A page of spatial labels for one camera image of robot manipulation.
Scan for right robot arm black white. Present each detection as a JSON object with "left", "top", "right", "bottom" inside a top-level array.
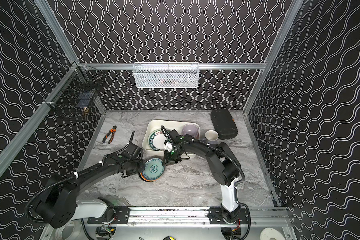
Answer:
[{"left": 161, "top": 126, "right": 245, "bottom": 224}]

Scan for white tape roll right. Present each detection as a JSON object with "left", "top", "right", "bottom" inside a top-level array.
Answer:
[{"left": 259, "top": 228, "right": 286, "bottom": 240}]

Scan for lavender mug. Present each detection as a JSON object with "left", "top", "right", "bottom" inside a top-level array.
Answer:
[{"left": 205, "top": 130, "right": 219, "bottom": 143}]

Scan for black zipper case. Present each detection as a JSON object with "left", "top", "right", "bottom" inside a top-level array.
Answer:
[{"left": 210, "top": 109, "right": 238, "bottom": 140}]

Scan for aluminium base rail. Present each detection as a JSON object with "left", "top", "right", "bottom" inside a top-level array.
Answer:
[{"left": 47, "top": 205, "right": 292, "bottom": 227}]

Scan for white wire mesh basket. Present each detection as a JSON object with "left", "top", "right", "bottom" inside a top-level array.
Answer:
[{"left": 133, "top": 62, "right": 200, "bottom": 89}]

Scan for black wire basket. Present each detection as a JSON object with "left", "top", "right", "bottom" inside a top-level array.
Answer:
[{"left": 49, "top": 66, "right": 106, "bottom": 122}]

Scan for lavender bowl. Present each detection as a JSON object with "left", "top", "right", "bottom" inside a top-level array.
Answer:
[{"left": 182, "top": 124, "right": 200, "bottom": 139}]

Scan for white plate green rim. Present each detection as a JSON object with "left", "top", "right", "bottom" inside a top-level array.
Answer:
[{"left": 148, "top": 129, "right": 167, "bottom": 151}]

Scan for small teal patterned plate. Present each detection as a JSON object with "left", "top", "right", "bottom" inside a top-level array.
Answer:
[{"left": 139, "top": 157, "right": 166, "bottom": 182}]

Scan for orange black pliers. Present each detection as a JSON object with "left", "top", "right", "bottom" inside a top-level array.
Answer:
[{"left": 102, "top": 126, "right": 117, "bottom": 144}]

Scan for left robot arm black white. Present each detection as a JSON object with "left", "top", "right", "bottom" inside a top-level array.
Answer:
[{"left": 24, "top": 132, "right": 144, "bottom": 229}]

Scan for tape roll left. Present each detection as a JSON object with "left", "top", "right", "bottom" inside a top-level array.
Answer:
[{"left": 54, "top": 222, "right": 75, "bottom": 240}]

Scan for cream plastic bin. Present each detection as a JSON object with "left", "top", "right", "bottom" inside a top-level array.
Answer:
[{"left": 142, "top": 120, "right": 200, "bottom": 157}]

